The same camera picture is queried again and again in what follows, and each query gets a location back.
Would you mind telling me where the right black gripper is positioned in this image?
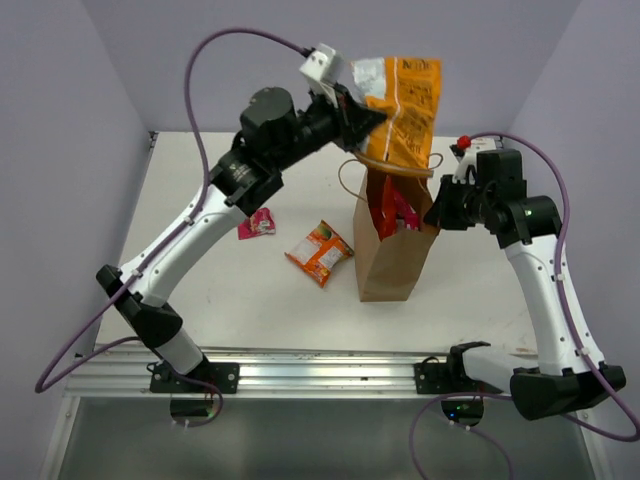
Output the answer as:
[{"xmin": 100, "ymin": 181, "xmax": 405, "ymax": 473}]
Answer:
[{"xmin": 424, "ymin": 174, "xmax": 494, "ymax": 231}]

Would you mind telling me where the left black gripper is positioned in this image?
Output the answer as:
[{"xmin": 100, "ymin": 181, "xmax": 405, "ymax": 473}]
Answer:
[{"xmin": 270, "ymin": 78, "xmax": 383, "ymax": 170}]

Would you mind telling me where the large pink cookie bag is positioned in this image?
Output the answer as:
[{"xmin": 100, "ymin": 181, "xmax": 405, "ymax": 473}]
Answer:
[{"xmin": 392, "ymin": 189, "xmax": 420, "ymax": 232}]

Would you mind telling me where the red and cream chip bag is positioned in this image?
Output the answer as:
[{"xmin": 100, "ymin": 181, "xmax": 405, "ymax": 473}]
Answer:
[{"xmin": 369, "ymin": 175, "xmax": 397, "ymax": 240}]

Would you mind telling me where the tall orange snack bag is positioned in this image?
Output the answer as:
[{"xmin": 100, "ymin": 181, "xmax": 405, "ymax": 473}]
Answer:
[{"xmin": 351, "ymin": 56, "xmax": 442, "ymax": 177}]

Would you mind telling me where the brown paper bag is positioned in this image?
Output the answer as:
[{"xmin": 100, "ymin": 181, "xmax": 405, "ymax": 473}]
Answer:
[{"xmin": 352, "ymin": 167, "xmax": 439, "ymax": 303}]

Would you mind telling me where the small orange snack packet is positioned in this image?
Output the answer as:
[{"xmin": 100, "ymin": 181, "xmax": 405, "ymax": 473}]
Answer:
[{"xmin": 285, "ymin": 220, "xmax": 354, "ymax": 288}]

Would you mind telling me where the small pink snack packet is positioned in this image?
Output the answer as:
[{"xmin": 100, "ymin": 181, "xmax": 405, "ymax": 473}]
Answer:
[{"xmin": 237, "ymin": 207, "xmax": 276, "ymax": 240}]

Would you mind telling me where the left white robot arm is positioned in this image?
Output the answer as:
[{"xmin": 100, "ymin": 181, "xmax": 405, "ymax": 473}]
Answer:
[{"xmin": 96, "ymin": 84, "xmax": 387, "ymax": 393}]

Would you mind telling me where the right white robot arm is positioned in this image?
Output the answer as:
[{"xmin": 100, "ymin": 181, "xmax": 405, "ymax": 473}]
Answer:
[{"xmin": 424, "ymin": 145, "xmax": 626, "ymax": 420}]

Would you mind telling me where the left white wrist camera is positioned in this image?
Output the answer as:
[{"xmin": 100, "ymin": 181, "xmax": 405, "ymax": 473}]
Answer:
[{"xmin": 299, "ymin": 43, "xmax": 344, "ymax": 94}]

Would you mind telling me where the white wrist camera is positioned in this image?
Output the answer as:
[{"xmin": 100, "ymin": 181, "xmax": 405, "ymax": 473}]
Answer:
[
  {"xmin": 450, "ymin": 136, "xmax": 477, "ymax": 185},
  {"xmin": 299, "ymin": 43, "xmax": 344, "ymax": 94}
]

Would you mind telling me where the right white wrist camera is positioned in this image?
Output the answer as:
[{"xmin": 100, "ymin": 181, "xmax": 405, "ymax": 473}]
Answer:
[{"xmin": 450, "ymin": 136, "xmax": 477, "ymax": 185}]

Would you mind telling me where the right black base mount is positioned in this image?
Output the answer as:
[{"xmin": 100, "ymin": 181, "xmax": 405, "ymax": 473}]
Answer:
[{"xmin": 413, "ymin": 356, "xmax": 453, "ymax": 395}]

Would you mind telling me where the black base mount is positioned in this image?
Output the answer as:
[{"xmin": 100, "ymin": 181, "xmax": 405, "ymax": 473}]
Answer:
[
  {"xmin": 413, "ymin": 356, "xmax": 453, "ymax": 395},
  {"xmin": 146, "ymin": 362, "xmax": 240, "ymax": 395}
]

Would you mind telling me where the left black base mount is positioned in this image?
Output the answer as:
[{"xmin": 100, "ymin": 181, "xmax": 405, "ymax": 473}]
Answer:
[{"xmin": 146, "ymin": 362, "xmax": 240, "ymax": 395}]

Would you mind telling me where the aluminium rail frame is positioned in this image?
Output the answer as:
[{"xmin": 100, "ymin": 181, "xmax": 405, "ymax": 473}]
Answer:
[{"xmin": 63, "ymin": 344, "xmax": 446, "ymax": 400}]

